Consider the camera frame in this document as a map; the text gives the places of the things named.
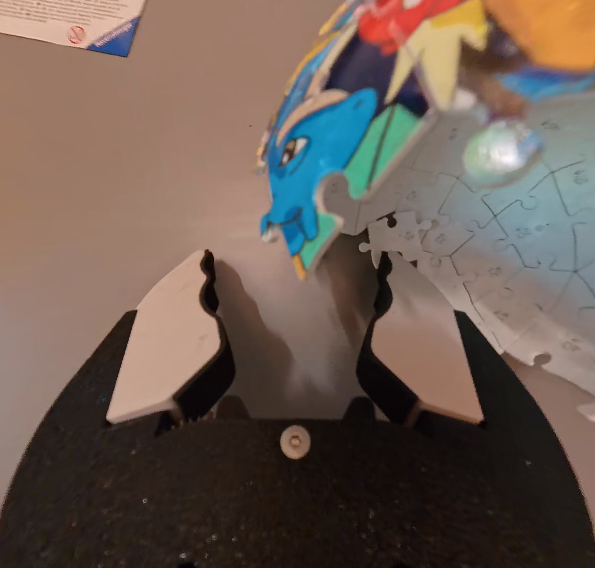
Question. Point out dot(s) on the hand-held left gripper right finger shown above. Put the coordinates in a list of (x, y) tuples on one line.
[(423, 359)]

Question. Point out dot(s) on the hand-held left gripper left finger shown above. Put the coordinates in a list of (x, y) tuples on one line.
[(167, 349)]

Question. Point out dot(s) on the single puzzle piece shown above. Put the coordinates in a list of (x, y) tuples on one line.
[(399, 240)]

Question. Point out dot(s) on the colourful puzzle ball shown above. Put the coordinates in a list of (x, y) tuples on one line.
[(511, 229)]

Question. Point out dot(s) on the white instruction leaflet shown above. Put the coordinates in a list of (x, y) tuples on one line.
[(69, 1)]

